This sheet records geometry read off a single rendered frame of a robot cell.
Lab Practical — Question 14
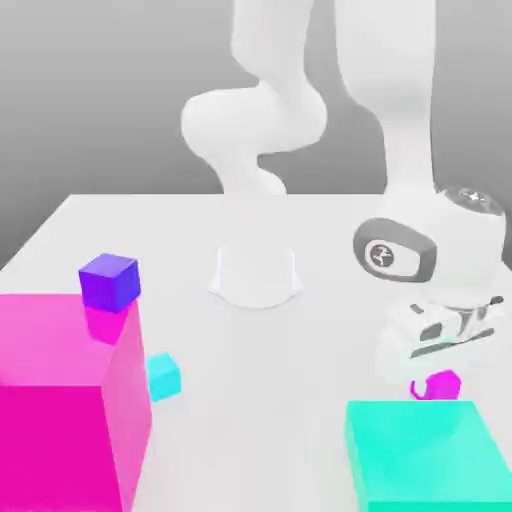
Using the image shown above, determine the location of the small cyan cube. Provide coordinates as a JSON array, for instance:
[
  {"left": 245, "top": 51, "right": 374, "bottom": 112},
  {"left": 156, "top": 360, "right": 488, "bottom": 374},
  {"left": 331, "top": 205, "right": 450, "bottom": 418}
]
[{"left": 145, "top": 351, "right": 183, "bottom": 402}]

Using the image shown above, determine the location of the large pink box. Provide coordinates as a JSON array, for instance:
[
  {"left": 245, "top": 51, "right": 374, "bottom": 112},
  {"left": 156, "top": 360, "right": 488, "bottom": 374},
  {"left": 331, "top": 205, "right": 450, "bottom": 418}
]
[{"left": 0, "top": 293, "right": 154, "bottom": 512}]

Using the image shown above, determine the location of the small magenta cube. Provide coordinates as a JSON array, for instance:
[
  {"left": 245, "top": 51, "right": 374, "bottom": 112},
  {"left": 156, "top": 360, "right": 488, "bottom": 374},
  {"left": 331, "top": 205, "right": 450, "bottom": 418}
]
[{"left": 410, "top": 369, "right": 462, "bottom": 402}]

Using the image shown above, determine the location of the small purple cube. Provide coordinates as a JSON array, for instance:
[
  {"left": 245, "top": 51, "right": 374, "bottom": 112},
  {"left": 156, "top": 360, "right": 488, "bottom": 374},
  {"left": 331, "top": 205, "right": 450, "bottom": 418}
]
[{"left": 78, "top": 252, "right": 142, "bottom": 314}]

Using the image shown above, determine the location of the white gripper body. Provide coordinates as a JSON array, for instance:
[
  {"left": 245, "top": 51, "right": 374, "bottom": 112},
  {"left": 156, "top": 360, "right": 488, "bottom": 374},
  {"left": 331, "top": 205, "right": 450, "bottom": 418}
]
[{"left": 374, "top": 319, "right": 497, "bottom": 387}]

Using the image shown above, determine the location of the large turquoise box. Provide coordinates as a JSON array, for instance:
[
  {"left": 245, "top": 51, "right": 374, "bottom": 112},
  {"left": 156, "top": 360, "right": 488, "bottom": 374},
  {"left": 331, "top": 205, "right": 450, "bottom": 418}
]
[{"left": 344, "top": 400, "right": 512, "bottom": 512}]

